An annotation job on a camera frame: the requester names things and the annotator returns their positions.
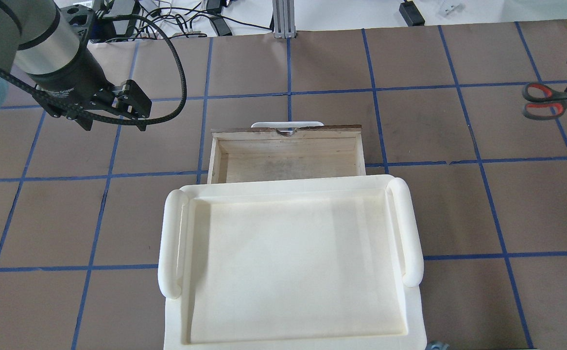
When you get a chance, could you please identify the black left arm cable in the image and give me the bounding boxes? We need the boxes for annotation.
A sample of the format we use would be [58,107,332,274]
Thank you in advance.
[0,14,188,126]

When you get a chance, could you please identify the wooden drawer with white handle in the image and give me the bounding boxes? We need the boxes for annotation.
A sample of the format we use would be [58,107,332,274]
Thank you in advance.
[207,122,366,184]

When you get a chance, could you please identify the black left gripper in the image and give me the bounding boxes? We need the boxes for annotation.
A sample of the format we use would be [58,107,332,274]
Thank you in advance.
[35,79,152,132]

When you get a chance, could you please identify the grey orange scissors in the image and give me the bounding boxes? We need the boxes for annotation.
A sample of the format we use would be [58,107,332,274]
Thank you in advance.
[521,82,567,121]

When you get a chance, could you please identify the black power adapter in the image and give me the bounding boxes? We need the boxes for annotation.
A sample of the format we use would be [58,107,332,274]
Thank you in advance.
[399,0,425,27]

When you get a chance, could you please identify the white plastic tray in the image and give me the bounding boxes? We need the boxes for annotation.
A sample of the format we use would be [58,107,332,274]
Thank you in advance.
[157,175,427,350]

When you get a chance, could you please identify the aluminium frame post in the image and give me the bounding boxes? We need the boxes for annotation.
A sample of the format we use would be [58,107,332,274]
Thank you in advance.
[272,0,297,38]

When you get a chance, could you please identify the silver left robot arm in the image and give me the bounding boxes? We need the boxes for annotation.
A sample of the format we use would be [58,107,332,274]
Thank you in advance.
[0,0,153,131]

